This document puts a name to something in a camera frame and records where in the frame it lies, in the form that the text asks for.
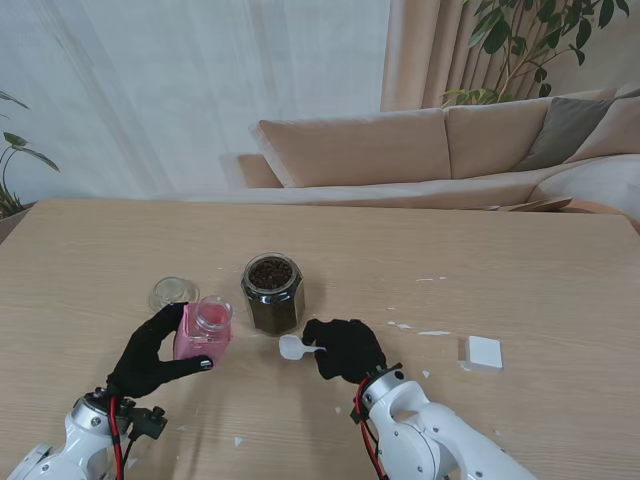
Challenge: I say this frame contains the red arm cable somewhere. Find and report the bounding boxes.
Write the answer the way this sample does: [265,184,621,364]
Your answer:
[354,389,391,480]
[107,394,136,480]

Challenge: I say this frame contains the red left arm cable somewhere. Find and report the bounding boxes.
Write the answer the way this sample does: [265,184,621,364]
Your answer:
[107,394,136,480]

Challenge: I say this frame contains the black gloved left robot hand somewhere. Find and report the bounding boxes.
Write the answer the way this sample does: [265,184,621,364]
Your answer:
[107,302,215,400]

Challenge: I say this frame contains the beige fabric sofa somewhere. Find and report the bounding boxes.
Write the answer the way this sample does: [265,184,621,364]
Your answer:
[219,87,640,221]

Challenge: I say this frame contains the white plastic spoon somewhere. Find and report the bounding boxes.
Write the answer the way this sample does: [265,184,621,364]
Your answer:
[278,334,327,361]

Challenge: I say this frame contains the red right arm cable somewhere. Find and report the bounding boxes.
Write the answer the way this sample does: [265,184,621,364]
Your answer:
[354,389,391,480]

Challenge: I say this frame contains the grey sofa cushion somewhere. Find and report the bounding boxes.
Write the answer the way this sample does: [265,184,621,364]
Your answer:
[514,96,619,173]

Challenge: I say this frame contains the beige planter box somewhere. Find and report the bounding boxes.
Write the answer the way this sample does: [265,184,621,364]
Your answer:
[0,202,34,246]

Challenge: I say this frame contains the glass jar of coffee beans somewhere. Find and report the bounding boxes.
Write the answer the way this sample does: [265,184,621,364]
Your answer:
[240,252,306,337]

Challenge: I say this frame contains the sheer white curtain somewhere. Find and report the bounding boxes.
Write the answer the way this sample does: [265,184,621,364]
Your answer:
[0,0,394,201]

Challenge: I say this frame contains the pink square coffee jar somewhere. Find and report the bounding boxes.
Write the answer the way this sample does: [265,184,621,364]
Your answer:
[173,294,236,369]

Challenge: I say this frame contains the clear glass jar lid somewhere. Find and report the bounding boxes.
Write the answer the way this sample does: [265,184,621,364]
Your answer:
[147,276,202,317]

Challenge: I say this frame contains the small green houseplant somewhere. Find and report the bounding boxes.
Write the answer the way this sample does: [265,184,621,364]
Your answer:
[0,89,61,219]

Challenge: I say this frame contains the tall leafy green plant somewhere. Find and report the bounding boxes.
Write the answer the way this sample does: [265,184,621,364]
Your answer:
[439,0,632,107]

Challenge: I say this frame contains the beige pleated curtain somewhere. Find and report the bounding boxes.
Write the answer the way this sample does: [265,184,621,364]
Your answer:
[379,0,640,112]

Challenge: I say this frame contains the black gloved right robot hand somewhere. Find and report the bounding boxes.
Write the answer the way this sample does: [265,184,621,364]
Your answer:
[302,318,389,385]

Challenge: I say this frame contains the white square jar lid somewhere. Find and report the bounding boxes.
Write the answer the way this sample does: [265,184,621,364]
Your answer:
[458,335,504,374]

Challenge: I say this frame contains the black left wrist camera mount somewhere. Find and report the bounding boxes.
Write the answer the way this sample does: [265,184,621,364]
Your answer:
[130,405,169,440]

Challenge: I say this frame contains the flat wooden tray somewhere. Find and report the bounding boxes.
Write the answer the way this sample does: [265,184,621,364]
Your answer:
[482,197,574,214]

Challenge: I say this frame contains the white throw blanket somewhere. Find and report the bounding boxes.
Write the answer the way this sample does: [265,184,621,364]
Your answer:
[529,153,640,221]

